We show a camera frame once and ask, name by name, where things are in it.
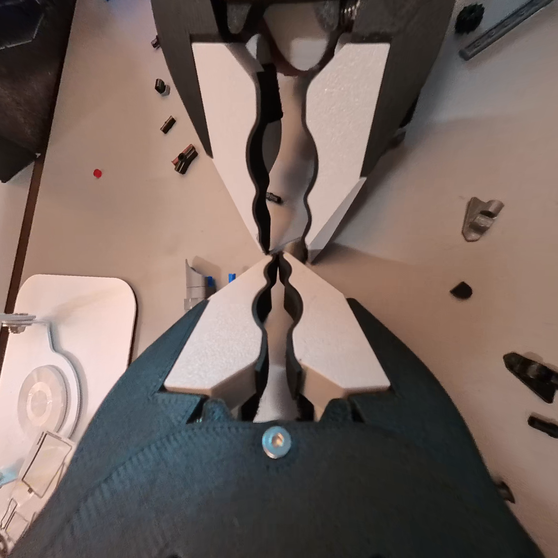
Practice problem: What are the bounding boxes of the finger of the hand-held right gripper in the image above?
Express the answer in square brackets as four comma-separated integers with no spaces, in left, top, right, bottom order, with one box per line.
[303,41,391,264]
[189,34,283,253]

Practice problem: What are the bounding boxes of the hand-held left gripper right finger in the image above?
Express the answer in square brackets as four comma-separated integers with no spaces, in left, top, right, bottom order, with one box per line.
[278,253,391,423]

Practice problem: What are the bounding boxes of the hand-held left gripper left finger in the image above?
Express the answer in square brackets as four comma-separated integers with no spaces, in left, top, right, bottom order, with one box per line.
[162,254,280,423]

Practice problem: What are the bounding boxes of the grey lego assembly blue pins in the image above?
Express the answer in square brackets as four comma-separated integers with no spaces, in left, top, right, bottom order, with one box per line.
[183,258,238,312]

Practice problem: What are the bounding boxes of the black lego gear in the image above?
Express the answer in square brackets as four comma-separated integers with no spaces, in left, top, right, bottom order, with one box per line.
[455,3,484,35]

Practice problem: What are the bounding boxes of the grey triangular lego piece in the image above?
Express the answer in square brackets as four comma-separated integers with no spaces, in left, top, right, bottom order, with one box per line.
[461,197,505,242]

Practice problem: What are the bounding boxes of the grey lego beam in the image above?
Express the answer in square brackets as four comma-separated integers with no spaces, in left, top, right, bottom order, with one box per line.
[459,0,552,61]

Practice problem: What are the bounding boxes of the black lego wedge panel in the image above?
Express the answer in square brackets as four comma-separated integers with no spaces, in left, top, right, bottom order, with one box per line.
[502,352,558,403]

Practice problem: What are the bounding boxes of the black connector with brown axle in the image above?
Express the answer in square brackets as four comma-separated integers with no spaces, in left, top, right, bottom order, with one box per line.
[171,144,199,175]

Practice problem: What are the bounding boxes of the clear sticker sheet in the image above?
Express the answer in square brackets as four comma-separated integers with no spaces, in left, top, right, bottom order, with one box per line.
[0,429,75,558]

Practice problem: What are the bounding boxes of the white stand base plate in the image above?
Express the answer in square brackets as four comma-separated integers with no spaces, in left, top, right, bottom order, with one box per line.
[0,274,138,554]

